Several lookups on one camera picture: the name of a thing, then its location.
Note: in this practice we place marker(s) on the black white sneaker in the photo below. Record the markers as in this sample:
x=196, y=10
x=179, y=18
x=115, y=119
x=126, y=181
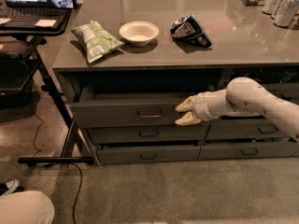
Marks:
x=8, y=187

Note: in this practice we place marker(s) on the yellow sticky note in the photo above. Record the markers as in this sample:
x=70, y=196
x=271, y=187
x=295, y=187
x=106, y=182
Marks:
x=46, y=23

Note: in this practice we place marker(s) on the black chip bag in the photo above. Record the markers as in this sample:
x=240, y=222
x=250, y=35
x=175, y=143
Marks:
x=189, y=29

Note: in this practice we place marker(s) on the grey right bottom drawer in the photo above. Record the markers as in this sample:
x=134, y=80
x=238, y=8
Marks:
x=247, y=150

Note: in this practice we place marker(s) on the white trouser knee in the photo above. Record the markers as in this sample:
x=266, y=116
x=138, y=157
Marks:
x=27, y=207

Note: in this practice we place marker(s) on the grey left middle drawer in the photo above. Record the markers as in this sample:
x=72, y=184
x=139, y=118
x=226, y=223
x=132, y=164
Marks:
x=147, y=134

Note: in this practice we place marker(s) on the black smartphone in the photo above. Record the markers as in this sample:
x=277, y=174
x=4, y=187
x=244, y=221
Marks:
x=66, y=4

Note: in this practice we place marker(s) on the green chip bag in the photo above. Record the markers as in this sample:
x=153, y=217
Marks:
x=95, y=40

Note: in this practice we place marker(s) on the white can right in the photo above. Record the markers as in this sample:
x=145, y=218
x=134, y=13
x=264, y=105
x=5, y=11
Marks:
x=286, y=12

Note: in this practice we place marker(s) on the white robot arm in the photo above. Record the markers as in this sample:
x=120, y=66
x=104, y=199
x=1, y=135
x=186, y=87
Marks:
x=243, y=96

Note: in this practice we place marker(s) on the open black laptop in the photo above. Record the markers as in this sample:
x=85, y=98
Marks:
x=24, y=14

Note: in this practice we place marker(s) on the white paper bowl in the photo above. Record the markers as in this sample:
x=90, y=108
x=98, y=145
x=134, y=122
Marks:
x=139, y=33

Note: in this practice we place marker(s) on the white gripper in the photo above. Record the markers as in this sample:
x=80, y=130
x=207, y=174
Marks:
x=201, y=107

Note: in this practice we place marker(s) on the grey right top drawer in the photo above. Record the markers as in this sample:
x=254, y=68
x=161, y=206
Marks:
x=286, y=91

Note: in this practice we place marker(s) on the grey left bottom drawer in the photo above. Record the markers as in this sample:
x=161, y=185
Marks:
x=117, y=155

